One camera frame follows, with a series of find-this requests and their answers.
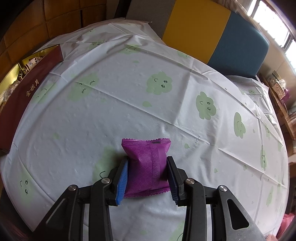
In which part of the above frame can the window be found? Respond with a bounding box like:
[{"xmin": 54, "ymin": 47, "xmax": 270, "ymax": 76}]
[{"xmin": 241, "ymin": 1, "xmax": 295, "ymax": 69}]

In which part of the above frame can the gold tin box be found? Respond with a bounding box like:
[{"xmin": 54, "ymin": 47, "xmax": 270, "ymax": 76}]
[{"xmin": 1, "ymin": 45, "xmax": 63, "ymax": 155}]

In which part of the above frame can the cloud print tablecloth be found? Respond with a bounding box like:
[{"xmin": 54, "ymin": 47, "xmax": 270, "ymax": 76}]
[{"xmin": 1, "ymin": 21, "xmax": 289, "ymax": 235}]

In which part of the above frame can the grey yellow blue headboard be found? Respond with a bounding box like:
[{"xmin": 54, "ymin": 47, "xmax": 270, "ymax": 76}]
[{"xmin": 126, "ymin": 1, "xmax": 269, "ymax": 77}]

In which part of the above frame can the tissue box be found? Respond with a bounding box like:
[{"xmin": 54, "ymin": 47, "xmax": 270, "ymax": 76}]
[{"xmin": 267, "ymin": 71, "xmax": 286, "ymax": 100}]

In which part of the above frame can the black brown foil snack bag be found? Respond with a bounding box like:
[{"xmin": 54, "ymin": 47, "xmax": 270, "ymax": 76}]
[{"xmin": 22, "ymin": 56, "xmax": 43, "ymax": 75}]

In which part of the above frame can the purple snack packet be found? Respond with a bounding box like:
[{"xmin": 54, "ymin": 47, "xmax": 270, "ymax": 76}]
[{"xmin": 121, "ymin": 138, "xmax": 171, "ymax": 198}]

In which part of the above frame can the purple box on side table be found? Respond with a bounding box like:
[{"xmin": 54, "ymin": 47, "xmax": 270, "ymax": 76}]
[{"xmin": 281, "ymin": 88, "xmax": 290, "ymax": 103}]

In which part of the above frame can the wooden side table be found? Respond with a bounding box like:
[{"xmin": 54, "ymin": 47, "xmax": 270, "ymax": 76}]
[{"xmin": 259, "ymin": 74, "xmax": 296, "ymax": 144}]

